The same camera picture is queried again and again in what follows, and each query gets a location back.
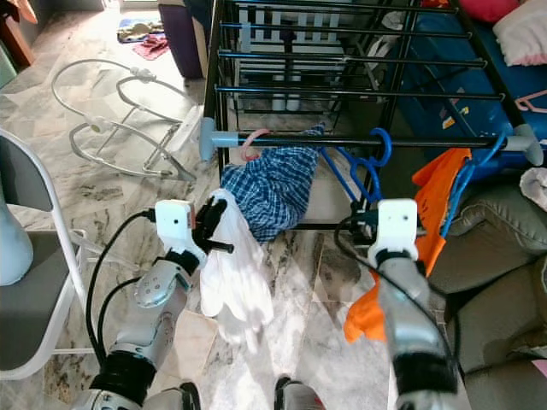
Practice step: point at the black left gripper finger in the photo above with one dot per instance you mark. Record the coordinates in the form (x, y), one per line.
(212, 215)

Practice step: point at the blue plastic hanger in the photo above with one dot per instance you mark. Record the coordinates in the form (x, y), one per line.
(460, 192)
(361, 175)
(342, 181)

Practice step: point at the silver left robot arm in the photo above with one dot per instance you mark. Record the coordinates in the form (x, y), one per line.
(158, 295)

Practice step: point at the pink plastic hanger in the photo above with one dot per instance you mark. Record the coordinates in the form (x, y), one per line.
(532, 101)
(248, 145)

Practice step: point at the blue plaid shirt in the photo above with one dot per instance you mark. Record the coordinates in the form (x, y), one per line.
(269, 196)

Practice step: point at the dark grey sofa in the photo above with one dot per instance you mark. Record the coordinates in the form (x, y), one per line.
(496, 273)

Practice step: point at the black metal clothes rack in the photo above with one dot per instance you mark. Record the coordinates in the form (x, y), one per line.
(212, 68)

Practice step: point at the pale blue pillow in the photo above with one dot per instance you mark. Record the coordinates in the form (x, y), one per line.
(13, 248)

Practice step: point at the grey robot left leg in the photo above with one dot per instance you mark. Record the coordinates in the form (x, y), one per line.
(184, 397)

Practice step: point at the blue storage container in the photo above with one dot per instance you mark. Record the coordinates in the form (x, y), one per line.
(444, 77)

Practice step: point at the purple box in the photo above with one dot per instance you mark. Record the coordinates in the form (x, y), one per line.
(184, 38)

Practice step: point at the white cloth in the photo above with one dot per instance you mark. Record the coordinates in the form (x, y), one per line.
(537, 188)

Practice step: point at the white slatted crib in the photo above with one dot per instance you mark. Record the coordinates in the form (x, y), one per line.
(282, 43)

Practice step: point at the white folding chair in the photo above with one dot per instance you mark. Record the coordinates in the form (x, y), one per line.
(34, 325)

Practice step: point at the colourful floor cloth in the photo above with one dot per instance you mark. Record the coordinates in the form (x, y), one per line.
(141, 38)

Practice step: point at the pink cloth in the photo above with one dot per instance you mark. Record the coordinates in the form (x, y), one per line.
(541, 367)

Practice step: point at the pink pillow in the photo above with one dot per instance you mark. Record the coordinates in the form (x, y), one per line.
(487, 8)

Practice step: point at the brown wooden furniture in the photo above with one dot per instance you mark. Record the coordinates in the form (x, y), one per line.
(13, 30)

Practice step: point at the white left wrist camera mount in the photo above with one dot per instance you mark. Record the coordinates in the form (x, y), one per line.
(175, 226)

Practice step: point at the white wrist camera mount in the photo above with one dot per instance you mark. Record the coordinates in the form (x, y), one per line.
(175, 226)
(396, 226)

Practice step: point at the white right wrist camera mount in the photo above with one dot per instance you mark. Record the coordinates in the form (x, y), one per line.
(396, 226)

